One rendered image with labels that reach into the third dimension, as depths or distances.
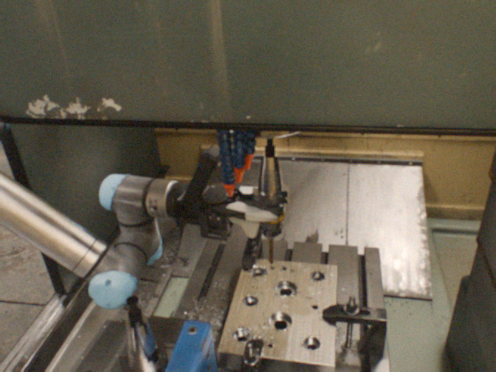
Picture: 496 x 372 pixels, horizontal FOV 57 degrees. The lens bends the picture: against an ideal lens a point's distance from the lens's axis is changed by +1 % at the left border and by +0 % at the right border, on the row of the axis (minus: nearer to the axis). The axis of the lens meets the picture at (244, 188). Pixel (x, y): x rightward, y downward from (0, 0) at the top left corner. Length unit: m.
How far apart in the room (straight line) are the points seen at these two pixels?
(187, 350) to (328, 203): 1.20
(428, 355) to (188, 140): 1.20
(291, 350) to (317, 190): 0.96
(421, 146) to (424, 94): 1.51
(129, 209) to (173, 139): 1.10
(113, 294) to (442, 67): 0.66
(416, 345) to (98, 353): 0.91
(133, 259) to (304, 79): 0.59
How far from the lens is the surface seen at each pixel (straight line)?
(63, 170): 1.38
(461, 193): 2.01
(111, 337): 1.44
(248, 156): 0.61
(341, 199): 1.78
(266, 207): 0.78
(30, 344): 1.37
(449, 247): 1.95
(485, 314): 1.12
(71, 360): 1.47
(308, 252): 1.32
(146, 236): 0.93
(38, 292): 2.84
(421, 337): 1.52
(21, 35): 0.44
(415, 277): 1.66
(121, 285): 0.84
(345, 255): 1.31
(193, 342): 0.66
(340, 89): 0.37
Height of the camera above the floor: 1.72
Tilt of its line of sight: 31 degrees down
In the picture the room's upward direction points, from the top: 4 degrees counter-clockwise
